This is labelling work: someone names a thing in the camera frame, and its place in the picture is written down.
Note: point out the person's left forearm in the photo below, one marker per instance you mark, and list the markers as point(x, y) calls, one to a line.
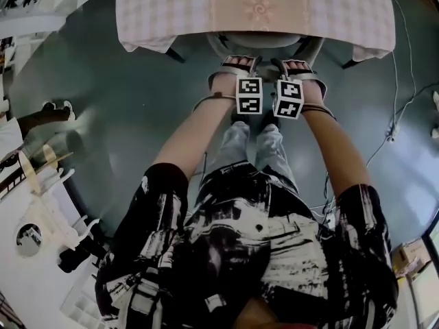
point(192, 139)

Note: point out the round mirror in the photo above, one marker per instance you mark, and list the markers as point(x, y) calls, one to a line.
point(29, 240)

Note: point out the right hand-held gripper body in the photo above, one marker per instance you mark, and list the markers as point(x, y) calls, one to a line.
point(288, 98)

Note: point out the person's right forearm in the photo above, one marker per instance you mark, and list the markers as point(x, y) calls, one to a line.
point(336, 149)

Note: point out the white dressing table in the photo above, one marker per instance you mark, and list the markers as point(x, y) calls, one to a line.
point(20, 286)

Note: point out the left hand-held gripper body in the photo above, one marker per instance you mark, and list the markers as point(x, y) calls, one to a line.
point(248, 95)

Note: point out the white ornate chair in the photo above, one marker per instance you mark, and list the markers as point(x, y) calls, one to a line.
point(58, 214)

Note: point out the table with dark legs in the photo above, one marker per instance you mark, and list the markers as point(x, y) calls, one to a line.
point(176, 54)

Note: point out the white shelf unit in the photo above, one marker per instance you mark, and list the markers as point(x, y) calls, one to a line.
point(29, 22)

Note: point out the white power plug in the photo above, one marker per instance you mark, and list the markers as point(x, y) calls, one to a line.
point(393, 134)

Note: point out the white shoe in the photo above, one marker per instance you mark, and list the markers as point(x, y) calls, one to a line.
point(435, 131)
point(436, 99)

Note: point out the cardboard box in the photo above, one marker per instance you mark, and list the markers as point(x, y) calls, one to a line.
point(411, 256)

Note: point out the gold metal frame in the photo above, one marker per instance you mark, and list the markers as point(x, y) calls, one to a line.
point(32, 173)

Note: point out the beige embroidered table runner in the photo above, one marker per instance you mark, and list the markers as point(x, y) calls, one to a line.
point(260, 10)

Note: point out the pink checked tablecloth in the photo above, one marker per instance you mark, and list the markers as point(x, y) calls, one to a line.
point(154, 12)

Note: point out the grey chair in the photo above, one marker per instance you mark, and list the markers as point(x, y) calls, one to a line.
point(255, 41)

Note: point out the black object under dressing table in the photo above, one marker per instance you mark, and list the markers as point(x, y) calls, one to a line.
point(77, 257)

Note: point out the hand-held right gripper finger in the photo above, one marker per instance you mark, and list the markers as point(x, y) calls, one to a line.
point(279, 68)

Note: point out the light blue jeans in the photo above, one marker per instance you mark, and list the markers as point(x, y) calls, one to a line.
point(236, 142)

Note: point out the black and white patterned shirt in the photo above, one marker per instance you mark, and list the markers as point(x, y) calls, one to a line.
point(205, 252)

